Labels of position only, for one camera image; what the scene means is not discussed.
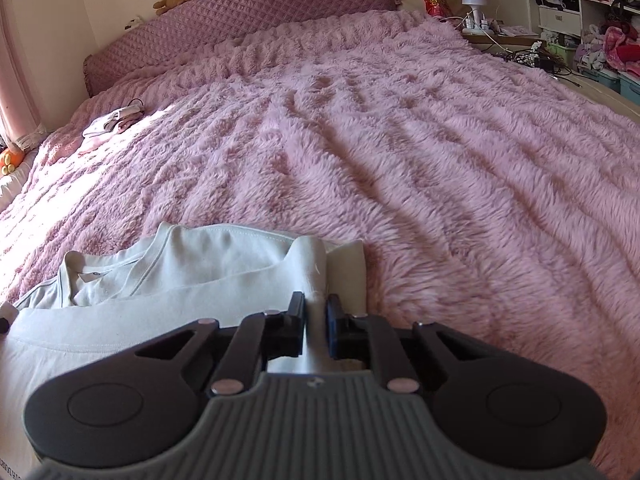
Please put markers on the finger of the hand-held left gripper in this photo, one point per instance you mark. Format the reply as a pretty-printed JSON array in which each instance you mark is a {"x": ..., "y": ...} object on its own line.
[{"x": 4, "y": 325}]

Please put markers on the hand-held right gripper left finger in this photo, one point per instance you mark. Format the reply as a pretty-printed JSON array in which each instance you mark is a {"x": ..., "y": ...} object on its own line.
[{"x": 299, "y": 320}]

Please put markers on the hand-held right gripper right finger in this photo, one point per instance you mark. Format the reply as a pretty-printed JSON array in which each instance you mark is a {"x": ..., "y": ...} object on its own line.
[{"x": 332, "y": 325}]

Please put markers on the pale printed sweatshirt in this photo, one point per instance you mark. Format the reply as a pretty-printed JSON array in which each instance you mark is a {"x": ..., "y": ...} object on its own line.
[{"x": 175, "y": 270}]

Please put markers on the small pink folded clothes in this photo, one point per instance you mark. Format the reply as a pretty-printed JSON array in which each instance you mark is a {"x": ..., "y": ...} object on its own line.
[{"x": 110, "y": 122}]

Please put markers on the pile of pink clothes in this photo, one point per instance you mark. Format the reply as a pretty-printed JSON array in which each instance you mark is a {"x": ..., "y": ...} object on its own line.
[{"x": 615, "y": 45}]

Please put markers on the cream window seat cushion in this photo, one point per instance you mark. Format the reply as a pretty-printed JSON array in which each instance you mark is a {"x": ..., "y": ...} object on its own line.
[{"x": 15, "y": 190}]

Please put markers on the orange plush toy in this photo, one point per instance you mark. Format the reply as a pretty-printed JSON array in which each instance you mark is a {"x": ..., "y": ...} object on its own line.
[{"x": 10, "y": 160}]

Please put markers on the pink fluffy blanket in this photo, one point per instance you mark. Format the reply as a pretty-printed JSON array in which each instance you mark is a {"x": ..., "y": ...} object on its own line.
[{"x": 400, "y": 160}]

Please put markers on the pink curtain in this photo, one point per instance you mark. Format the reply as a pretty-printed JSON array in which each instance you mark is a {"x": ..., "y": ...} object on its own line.
[{"x": 15, "y": 100}]

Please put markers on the pink quilted headboard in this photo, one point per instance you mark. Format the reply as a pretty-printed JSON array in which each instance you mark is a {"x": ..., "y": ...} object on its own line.
[{"x": 225, "y": 20}]

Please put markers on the small white plush toy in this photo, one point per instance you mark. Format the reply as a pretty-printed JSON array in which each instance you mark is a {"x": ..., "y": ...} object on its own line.
[{"x": 135, "y": 22}]

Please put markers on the red snack bag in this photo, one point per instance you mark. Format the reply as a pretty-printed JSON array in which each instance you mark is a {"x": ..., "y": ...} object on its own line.
[{"x": 434, "y": 2}]

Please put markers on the brown teddy bear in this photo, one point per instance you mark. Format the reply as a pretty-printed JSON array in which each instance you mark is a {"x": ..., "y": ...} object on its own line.
[{"x": 175, "y": 0}]

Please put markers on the cluttered nightstand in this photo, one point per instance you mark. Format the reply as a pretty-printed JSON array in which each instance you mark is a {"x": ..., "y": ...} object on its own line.
[{"x": 520, "y": 35}]

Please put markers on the white table lamp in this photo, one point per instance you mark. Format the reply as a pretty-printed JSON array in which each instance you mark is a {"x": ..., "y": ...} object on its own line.
[{"x": 474, "y": 0}]

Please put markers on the green storage bin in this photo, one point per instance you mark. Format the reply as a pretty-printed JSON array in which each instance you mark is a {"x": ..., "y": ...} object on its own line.
[{"x": 562, "y": 47}]

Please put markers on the blue storage bin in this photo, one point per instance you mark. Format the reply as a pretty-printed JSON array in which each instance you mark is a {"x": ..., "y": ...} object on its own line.
[
  {"x": 631, "y": 85},
  {"x": 605, "y": 76}
]

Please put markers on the white shelf unit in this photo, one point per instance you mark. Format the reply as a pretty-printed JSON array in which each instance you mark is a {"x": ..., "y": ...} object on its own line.
[{"x": 555, "y": 15}]

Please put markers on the wooden bed frame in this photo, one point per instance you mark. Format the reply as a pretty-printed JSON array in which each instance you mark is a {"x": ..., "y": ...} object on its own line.
[{"x": 600, "y": 90}]

